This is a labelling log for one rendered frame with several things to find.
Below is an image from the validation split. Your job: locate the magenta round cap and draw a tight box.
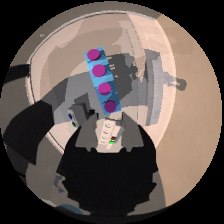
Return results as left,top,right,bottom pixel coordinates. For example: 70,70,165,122
92,64,106,77
98,82,111,96
87,49,101,61

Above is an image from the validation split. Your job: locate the dark purple screw cap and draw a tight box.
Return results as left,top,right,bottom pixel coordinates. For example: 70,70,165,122
104,100,116,113

